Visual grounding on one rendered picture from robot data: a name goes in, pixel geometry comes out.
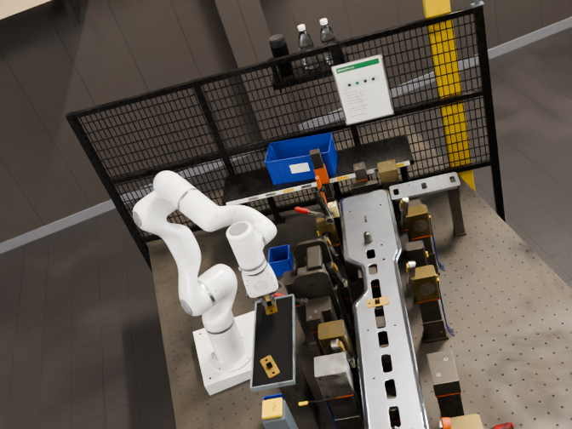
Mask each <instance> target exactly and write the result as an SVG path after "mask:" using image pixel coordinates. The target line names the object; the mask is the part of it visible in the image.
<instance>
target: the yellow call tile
mask: <svg viewBox="0 0 572 429"><path fill-rule="evenodd" d="M281 416H283V399H282V398H274V399H268V400H263V401H262V419H263V420H265V419H271V418H276V417H281Z"/></svg>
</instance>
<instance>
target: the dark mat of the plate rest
mask: <svg viewBox="0 0 572 429"><path fill-rule="evenodd" d="M276 306H277V312H276V313H273V314H270V315H266V309H265V306H263V305H262V303H257V308H256V323H255V352H254V367H253V382H252V387H254V386H263V385H268V384H272V383H278V382H283V381H287V380H293V296H290V297H286V298H282V299H277V300H276ZM269 355H271V356H272V359H273V361H274V362H275V364H276V365H277V367H278V369H279V371H280V373H279V374H278V375H275V376H273V377H272V378H269V377H268V375H267V373H266V371H265V370H264V368H263V366H262V364H261V362H260V360H261V359H263V358H265V357H267V356H269Z"/></svg>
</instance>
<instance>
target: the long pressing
mask: <svg viewBox="0 0 572 429"><path fill-rule="evenodd" d="M380 204H381V205H380ZM339 205H340V223H341V231H342V241H343V249H344V258H345V261H346V262H347V263H348V264H351V265H353V266H355V267H358V268H360V269H361V271H362V277H363V293H362V294H361V295H360V296H359V297H358V298H357V299H356V300H355V301H354V303H353V305H352V315H353V323H354V332H355V341H356V349H357V365H358V373H359V382H360V391H361V399H362V408H363V424H364V429H392V427H391V423H390V416H389V408H394V407H397V408H398V412H399V417H400V423H401V426H400V427H399V429H412V428H413V429H429V426H428V421H427V417H426V408H425V404H424V399H423V395H422V390H421V385H420V377H419V372H418V368H417V363H416V359H415V350H414V346H413V341H412V336H411V332H410V327H409V320H408V314H407V310H406V305H405V301H404V296H403V288H402V284H401V278H400V274H399V270H398V259H399V256H400V254H401V252H402V247H401V243H400V238H399V234H398V227H397V222H396V218H395V214H394V209H393V205H392V198H391V193H390V192H389V191H388V190H386V189H381V190H377V191H373V192H366V193H362V194H358V195H354V196H350V197H343V198H342V199H341V200H340V201H339ZM349 211H351V212H349ZM365 215H366V216H367V217H366V219H367V222H365V220H364V216H365ZM366 231H368V232H370V233H371V236H372V238H373V242H372V243H369V244H367V243H365V241H364V238H363V234H364V233H365V232H366ZM381 244H383V245H382V246H381ZM369 250H374V251H375V258H372V259H368V256H367V251H369ZM383 259H385V260H383ZM371 265H376V266H377V273H376V274H373V275H370V274H369V266H371ZM373 280H379V284H380V294H381V297H385V296H389V300H390V304H388V305H384V306H382V307H383V312H384V317H385V323H386V327H385V328H381V329H378V328H377V324H376V318H375V308H376V307H377V306H375V307H370V308H367V307H366V300H371V299H373V294H372V287H371V281H373ZM395 324H396V326H394V325H395ZM367 330H369V331H367ZM383 331H386V333H387V339H388V345H389V346H388V347H384V348H380V342H379V336H378V334H379V333H380V332H383ZM384 355H390V356H391V362H392V371H391V372H386V373H385V372H383V367H382V361H381V357H382V356H384ZM374 377H375V379H374V380H373V378H374ZM387 380H394V384H395V389H396V395H397V396H396V397H395V398H392V399H388V398H387V397H386V386H385V382H386V381H387Z"/></svg>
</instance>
